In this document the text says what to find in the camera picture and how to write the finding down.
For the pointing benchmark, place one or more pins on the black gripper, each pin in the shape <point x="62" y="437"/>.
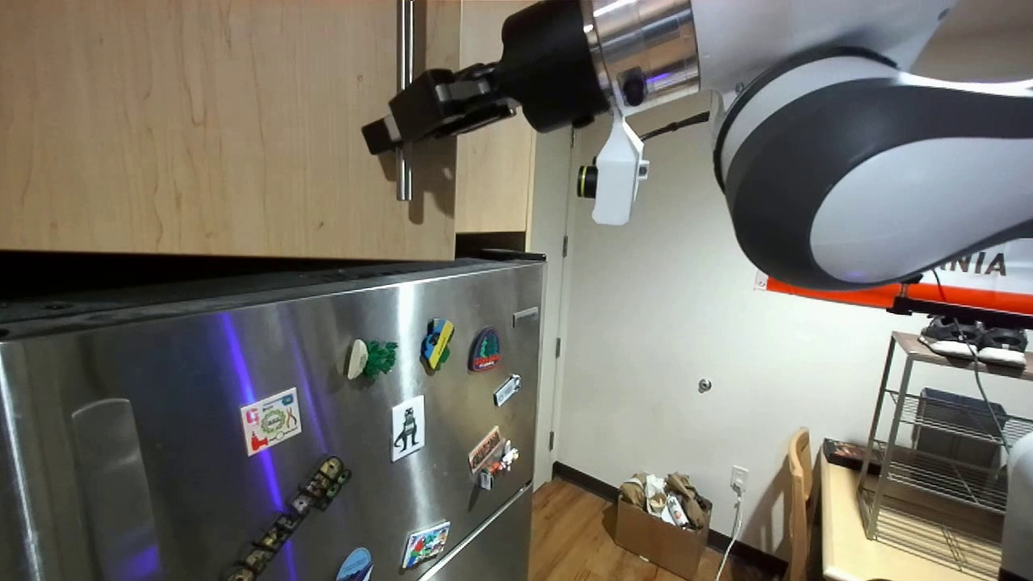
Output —
<point x="551" y="66"/>

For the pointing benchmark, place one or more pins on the light wooden cabinet door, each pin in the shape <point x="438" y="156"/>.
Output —
<point x="196" y="117"/>
<point x="496" y="163"/>

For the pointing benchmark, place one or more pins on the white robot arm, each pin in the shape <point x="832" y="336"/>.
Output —
<point x="861" y="163"/>

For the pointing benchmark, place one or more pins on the white room door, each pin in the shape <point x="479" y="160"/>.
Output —
<point x="554" y="269"/>

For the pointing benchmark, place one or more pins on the stainless steel fridge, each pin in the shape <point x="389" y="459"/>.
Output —
<point x="141" y="355"/>

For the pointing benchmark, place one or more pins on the red teal round magnet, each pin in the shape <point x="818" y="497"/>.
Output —
<point x="485" y="349"/>

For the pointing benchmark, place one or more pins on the green bow magnet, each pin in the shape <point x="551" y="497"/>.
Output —
<point x="374" y="355"/>

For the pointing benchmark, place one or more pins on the small white strip magnet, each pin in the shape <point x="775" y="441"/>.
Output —
<point x="509" y="389"/>

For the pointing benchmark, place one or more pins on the white card figure magnet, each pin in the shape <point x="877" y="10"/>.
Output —
<point x="407" y="426"/>

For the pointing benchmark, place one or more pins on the orange rectangular magnet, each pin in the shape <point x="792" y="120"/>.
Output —
<point x="485" y="441"/>

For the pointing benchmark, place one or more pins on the white red square magnet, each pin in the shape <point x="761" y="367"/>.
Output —
<point x="269" y="422"/>

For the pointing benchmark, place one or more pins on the white red figure magnet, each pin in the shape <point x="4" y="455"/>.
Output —
<point x="503" y="470"/>

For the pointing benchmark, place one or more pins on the black letter strip magnet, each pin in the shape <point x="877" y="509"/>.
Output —
<point x="292" y="514"/>

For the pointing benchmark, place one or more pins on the postcard picture magnet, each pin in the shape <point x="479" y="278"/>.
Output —
<point x="427" y="543"/>

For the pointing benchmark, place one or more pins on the orange white banner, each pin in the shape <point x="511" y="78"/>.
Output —
<point x="841" y="294"/>

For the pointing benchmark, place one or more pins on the cardboard box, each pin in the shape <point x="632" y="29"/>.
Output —
<point x="656" y="538"/>

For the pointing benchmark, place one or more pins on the wooden chair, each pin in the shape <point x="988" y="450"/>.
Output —
<point x="800" y="484"/>

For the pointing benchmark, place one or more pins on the black devices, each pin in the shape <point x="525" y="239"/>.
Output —
<point x="969" y="336"/>

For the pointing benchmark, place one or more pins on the light wooden table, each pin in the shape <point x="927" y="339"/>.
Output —
<point x="861" y="538"/>

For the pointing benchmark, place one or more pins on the small wall door stop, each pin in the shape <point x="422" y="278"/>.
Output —
<point x="705" y="384"/>

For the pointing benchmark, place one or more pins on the white wall outlet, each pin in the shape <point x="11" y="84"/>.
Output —
<point x="740" y="477"/>

